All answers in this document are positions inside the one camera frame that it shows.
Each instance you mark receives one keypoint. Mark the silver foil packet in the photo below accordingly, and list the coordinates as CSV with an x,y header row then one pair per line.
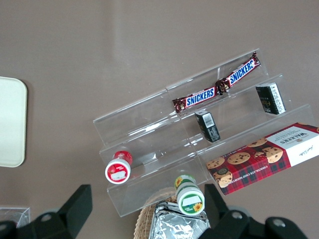
x,y
174,225

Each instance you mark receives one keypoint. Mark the clear acrylic step stand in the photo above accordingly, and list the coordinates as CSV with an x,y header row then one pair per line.
x,y
139,124

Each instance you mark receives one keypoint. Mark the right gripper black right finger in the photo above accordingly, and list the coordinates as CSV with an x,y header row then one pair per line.
x,y
224,224

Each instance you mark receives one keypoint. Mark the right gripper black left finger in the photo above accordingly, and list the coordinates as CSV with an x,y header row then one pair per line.
x,y
69,216

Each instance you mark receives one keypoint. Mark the green lid yoghurt cup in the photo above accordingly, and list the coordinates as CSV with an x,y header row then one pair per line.
x,y
190,200

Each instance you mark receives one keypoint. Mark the small black carton box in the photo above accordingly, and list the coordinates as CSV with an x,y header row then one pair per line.
x,y
208,127
271,98

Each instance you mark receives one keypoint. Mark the beige plastic tray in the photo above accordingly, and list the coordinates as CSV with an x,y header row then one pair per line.
x,y
11,122

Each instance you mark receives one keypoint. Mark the clear acrylic bottle rack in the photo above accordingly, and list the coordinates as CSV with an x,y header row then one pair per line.
x,y
15,214

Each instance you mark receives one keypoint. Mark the oval wicker basket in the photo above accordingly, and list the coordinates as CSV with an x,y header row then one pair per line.
x,y
143,224

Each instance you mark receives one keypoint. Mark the red lid yoghurt cup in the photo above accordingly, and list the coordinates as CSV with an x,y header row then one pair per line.
x,y
117,171

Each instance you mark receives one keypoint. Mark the Snickers chocolate bar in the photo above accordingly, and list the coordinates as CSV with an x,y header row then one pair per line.
x,y
199,99
243,72

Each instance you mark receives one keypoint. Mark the red tartan cookie box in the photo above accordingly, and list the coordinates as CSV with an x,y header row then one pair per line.
x,y
261,159

